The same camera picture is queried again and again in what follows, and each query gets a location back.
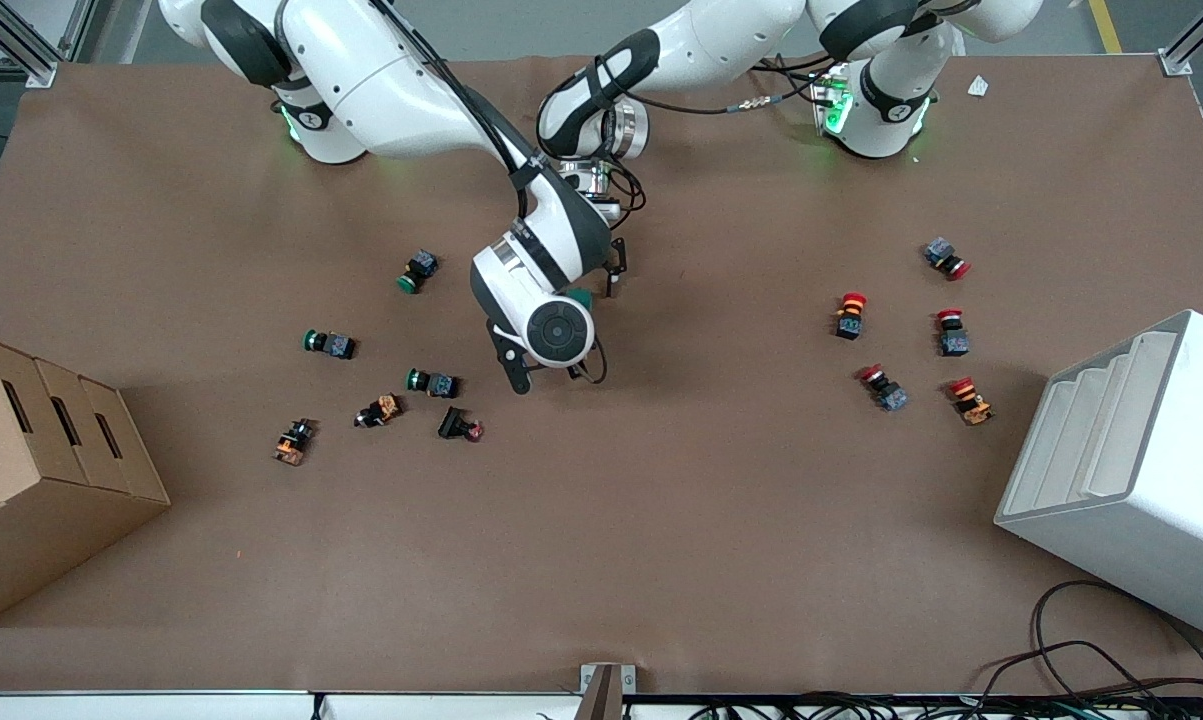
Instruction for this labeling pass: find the aluminium frame post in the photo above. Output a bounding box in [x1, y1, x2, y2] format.
[0, 0, 92, 89]
[1159, 0, 1203, 77]

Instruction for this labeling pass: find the metal table edge bracket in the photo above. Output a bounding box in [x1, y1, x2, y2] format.
[579, 663, 636, 720]

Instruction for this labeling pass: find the red push button orange base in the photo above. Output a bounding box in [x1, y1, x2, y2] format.
[949, 376, 994, 427]

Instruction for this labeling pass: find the black cable bundle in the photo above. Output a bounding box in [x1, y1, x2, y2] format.
[681, 690, 1203, 720]

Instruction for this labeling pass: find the black square push button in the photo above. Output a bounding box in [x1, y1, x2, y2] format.
[437, 406, 485, 443]

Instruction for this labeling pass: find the black looped floor cable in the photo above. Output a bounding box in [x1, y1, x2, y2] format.
[971, 580, 1203, 720]

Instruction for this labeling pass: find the white table edge rail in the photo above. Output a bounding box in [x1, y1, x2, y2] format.
[0, 690, 582, 720]

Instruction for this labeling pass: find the white stepped storage box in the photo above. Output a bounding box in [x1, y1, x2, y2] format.
[994, 309, 1203, 644]

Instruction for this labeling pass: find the black selector switch orange base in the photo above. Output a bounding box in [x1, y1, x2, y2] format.
[274, 419, 317, 467]
[354, 394, 404, 429]

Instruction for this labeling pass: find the black cable with metal connector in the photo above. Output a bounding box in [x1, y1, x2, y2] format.
[621, 55, 847, 117]

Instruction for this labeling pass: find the brown cardboard box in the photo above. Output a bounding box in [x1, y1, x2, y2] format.
[0, 334, 172, 629]

